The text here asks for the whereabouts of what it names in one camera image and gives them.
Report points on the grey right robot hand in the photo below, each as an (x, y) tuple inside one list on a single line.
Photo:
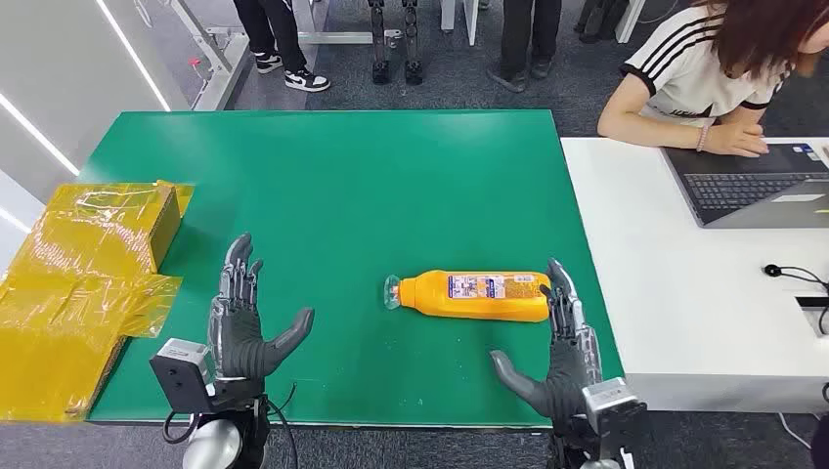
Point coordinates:
[(568, 369)]

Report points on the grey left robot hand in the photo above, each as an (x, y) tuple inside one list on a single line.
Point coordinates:
[(236, 336)]

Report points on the orange plastic bottle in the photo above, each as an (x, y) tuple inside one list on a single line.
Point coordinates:
[(473, 298)]

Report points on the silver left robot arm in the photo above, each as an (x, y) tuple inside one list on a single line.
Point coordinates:
[(220, 440)]

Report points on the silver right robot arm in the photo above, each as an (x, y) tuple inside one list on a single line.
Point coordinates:
[(583, 450)]

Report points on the white table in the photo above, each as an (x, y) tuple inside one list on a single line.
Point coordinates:
[(686, 285)]

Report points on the yellow taped cardboard box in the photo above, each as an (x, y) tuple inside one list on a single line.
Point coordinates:
[(71, 285)]

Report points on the green table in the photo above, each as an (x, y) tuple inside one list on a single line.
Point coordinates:
[(362, 194)]

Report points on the grey laptop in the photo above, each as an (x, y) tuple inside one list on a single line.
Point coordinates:
[(745, 191)]

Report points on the black slot device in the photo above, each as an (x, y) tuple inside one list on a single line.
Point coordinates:
[(815, 311)]

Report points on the black and white sneaker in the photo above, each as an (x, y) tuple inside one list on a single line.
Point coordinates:
[(267, 62), (307, 80)]

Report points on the seated person's hand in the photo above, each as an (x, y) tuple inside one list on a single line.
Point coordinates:
[(738, 139)]

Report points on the standing person in sneakers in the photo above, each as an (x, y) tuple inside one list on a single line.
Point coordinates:
[(275, 32)]

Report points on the seated person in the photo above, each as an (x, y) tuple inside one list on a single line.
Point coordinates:
[(693, 65)]

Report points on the black humanoid robot legs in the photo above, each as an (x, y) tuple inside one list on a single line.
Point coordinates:
[(395, 45)]

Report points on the standing person in dark shoes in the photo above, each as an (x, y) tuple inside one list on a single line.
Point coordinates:
[(524, 39)]

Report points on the white furniture leg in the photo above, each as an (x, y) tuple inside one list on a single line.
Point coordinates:
[(463, 16)]

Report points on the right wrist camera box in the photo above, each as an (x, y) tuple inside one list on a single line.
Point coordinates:
[(612, 404)]

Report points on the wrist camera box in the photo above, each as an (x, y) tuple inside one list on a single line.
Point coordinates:
[(181, 374), (612, 404)]

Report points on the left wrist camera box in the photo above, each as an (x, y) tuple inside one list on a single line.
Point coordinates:
[(181, 374)]

